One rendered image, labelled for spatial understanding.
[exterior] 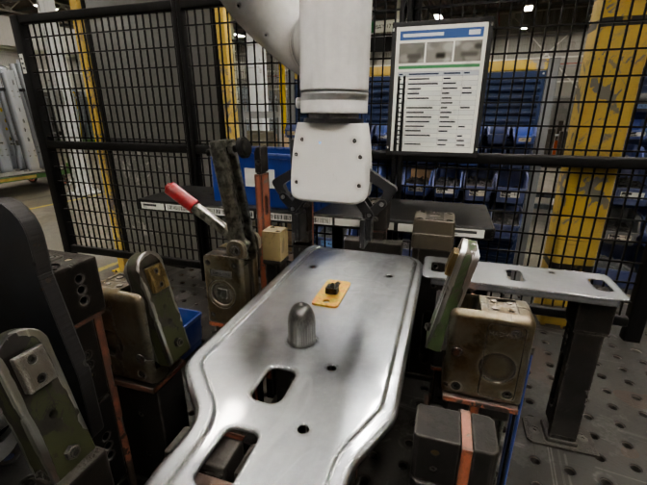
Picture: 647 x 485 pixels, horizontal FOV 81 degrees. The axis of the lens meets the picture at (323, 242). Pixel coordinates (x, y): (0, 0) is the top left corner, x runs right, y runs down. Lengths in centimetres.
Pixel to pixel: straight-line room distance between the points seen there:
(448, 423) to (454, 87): 81
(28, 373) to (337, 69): 39
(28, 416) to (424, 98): 94
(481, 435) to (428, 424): 4
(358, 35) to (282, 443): 41
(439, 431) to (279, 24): 50
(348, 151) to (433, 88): 58
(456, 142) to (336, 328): 67
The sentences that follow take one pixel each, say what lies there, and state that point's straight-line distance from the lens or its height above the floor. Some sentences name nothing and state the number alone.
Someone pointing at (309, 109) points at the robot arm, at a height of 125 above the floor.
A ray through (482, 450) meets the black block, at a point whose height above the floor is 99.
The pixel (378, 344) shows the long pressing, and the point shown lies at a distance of 45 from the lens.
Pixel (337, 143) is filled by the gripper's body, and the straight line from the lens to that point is 47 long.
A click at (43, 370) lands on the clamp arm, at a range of 36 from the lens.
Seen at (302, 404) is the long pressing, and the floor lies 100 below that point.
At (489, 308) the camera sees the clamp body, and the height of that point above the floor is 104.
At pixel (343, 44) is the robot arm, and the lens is 47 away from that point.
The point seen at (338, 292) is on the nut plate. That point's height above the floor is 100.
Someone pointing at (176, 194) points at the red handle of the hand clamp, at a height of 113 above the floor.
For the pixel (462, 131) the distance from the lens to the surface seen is 103.
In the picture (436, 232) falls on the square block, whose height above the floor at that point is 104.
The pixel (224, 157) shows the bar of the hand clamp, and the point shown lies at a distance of 55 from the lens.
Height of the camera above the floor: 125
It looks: 19 degrees down
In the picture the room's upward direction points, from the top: straight up
